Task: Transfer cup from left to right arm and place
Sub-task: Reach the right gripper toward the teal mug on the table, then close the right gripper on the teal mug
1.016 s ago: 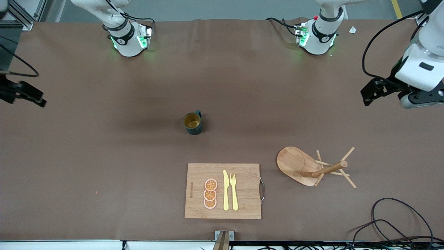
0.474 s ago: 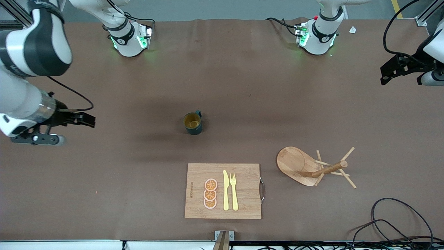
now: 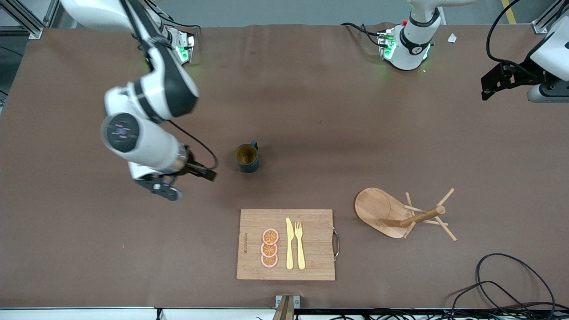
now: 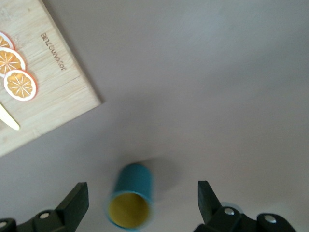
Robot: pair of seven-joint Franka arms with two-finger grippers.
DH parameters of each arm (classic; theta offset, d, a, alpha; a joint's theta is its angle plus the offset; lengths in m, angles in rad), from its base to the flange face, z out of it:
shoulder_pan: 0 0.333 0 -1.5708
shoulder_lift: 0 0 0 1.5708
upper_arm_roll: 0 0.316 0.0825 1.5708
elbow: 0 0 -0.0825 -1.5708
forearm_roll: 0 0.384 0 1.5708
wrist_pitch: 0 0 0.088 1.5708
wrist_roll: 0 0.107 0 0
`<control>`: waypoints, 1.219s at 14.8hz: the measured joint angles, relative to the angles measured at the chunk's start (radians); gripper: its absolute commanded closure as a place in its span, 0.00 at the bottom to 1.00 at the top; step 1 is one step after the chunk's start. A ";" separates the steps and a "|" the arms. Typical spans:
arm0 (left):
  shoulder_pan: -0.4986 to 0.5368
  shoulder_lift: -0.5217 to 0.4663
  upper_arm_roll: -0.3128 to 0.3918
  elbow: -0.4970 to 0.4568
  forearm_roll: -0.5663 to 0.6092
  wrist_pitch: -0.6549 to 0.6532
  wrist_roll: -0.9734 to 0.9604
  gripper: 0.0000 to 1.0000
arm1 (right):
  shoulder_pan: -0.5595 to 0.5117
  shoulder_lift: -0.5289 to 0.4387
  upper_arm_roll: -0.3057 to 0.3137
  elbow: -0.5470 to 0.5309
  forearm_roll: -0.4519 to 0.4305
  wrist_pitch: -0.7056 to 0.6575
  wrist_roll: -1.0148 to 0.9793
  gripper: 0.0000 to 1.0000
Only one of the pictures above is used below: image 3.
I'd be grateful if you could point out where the black cable bundle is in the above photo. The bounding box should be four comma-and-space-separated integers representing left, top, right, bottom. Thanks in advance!
293, 308, 569, 320

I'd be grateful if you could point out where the metal bracket with post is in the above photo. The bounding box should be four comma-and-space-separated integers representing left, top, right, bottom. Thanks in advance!
275, 295, 301, 320

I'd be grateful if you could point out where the yellow plastic knife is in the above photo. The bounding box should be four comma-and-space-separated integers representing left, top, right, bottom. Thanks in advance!
285, 217, 295, 270

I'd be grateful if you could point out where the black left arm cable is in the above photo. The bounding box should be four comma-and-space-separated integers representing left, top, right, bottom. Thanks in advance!
486, 0, 534, 67

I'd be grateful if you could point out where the aluminium frame profile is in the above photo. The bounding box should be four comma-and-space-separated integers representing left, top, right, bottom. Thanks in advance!
532, 0, 561, 34
0, 0, 60, 40

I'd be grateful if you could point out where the thin black curved cable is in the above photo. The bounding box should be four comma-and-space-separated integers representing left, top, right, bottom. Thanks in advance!
449, 280, 534, 320

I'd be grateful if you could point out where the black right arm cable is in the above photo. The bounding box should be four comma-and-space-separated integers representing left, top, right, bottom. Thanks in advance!
169, 120, 219, 170

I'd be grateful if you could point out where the black looped cable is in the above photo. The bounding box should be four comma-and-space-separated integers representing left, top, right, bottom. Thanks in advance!
476, 253, 556, 317

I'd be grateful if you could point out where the yellow plastic fork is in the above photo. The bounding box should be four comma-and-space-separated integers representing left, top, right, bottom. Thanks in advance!
295, 221, 306, 270

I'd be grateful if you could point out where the black base cable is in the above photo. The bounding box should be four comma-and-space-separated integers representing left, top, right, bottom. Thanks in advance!
341, 22, 383, 47
151, 0, 200, 31

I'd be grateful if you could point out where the dark teal cup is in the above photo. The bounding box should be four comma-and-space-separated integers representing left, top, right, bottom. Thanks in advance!
235, 141, 260, 173

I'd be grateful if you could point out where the white table edge rail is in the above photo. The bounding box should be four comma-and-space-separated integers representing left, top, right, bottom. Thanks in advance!
0, 307, 276, 320

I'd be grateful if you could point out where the black left base cable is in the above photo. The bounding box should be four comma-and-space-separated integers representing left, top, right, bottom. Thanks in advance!
341, 22, 383, 47

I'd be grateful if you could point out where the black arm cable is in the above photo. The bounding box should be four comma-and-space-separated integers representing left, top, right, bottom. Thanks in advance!
169, 120, 219, 170
486, 0, 534, 67

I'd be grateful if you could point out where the bamboo cutting board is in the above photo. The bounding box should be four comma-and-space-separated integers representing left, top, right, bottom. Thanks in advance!
236, 209, 341, 281

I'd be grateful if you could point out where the wooden mug tree rack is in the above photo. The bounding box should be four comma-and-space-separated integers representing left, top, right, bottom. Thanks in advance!
354, 187, 458, 242

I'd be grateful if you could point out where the black right base cable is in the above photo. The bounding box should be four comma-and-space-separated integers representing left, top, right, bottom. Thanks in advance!
151, 0, 200, 31

